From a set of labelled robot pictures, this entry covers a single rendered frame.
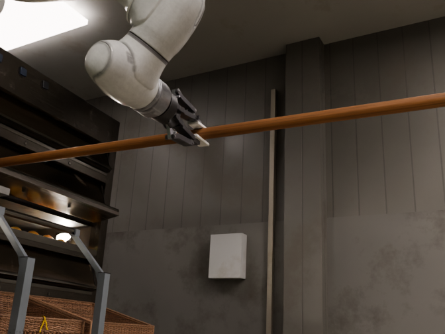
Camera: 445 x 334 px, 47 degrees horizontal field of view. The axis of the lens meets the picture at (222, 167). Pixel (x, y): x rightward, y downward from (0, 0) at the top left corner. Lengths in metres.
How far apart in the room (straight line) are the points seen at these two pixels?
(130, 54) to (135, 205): 4.00
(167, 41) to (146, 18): 0.06
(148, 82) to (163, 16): 0.13
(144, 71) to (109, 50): 0.08
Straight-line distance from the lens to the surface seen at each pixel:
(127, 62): 1.03
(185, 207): 4.63
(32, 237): 3.00
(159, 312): 4.60
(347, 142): 4.15
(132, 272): 4.83
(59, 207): 3.15
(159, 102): 1.12
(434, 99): 1.17
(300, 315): 3.85
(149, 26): 1.05
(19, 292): 2.15
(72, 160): 3.27
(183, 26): 1.06
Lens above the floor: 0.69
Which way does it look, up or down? 18 degrees up
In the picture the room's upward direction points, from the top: 3 degrees clockwise
